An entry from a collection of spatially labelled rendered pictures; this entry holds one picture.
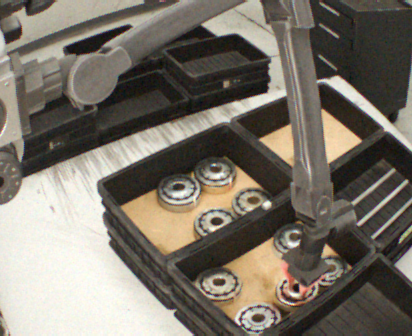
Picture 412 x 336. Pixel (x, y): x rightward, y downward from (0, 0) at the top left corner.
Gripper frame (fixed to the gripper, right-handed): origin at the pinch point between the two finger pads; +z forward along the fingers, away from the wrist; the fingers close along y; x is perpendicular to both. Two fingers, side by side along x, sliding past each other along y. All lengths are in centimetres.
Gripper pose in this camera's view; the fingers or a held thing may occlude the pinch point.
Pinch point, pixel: (298, 286)
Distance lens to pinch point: 124.5
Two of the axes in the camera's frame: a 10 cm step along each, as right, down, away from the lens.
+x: -8.2, 3.6, -4.5
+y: -5.8, -5.5, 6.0
